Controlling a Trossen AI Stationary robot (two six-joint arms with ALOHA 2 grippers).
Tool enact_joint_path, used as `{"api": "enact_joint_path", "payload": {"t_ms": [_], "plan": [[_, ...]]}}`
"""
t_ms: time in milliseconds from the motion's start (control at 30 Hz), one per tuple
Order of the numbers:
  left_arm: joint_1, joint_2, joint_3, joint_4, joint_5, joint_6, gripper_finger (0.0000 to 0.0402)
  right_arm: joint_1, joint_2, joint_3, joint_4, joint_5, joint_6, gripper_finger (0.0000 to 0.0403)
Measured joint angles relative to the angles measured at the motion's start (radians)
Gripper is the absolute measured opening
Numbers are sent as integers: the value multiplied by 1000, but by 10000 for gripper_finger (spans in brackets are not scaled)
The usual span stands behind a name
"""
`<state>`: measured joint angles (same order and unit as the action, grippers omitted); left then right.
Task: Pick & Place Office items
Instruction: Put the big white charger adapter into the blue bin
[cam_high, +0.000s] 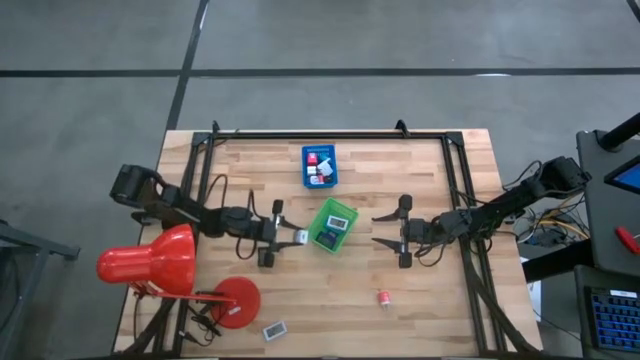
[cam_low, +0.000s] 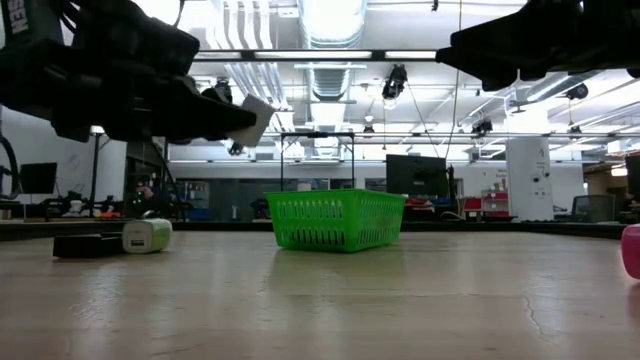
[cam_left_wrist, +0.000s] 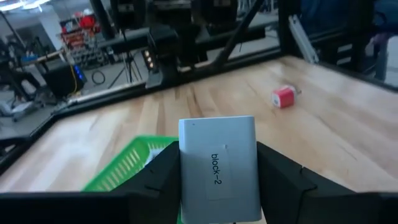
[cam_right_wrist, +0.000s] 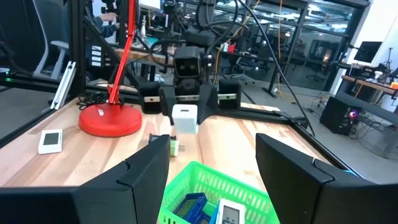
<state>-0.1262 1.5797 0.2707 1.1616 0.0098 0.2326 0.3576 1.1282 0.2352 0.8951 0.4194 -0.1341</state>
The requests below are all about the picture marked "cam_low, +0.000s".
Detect black computer monitor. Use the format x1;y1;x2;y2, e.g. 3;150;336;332
19;161;59;196
625;154;640;197
385;153;450;198

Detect pink white USB charger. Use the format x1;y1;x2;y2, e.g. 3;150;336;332
620;222;640;281

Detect black digital display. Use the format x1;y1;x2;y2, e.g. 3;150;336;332
51;232;127;261

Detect black ceiling camera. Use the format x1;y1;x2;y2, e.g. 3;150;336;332
470;117;495;137
380;63;410;102
211;78;234;102
565;81;591;101

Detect black metal rack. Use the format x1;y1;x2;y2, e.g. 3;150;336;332
88;130;172;219

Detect white pillar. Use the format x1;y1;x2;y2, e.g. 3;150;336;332
504;136;556;222

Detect blue storage bins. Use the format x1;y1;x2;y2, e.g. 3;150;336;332
166;180;211;222

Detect red storage bins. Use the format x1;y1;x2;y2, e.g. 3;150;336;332
461;188;510;220

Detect white block power adapter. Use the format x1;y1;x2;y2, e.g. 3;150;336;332
227;94;277;149

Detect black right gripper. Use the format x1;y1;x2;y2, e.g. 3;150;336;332
434;0;640;94

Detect black metal stand frame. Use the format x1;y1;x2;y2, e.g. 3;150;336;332
278;130;358;193

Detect black aluminium table frame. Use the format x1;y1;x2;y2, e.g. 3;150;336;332
0;218;640;243

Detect green white USB charger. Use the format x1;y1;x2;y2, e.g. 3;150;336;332
121;217;174;256

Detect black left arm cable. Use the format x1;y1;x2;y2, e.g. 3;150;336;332
0;131;23;202

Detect wooden cabinet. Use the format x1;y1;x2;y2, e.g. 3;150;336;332
583;166;628;198

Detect green plastic basket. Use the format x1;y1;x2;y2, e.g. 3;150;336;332
264;188;408;254

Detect grey office chair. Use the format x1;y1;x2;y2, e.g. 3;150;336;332
570;193;617;223

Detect person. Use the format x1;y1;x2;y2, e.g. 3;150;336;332
133;180;158;214

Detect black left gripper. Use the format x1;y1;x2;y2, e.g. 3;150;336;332
0;38;258;157

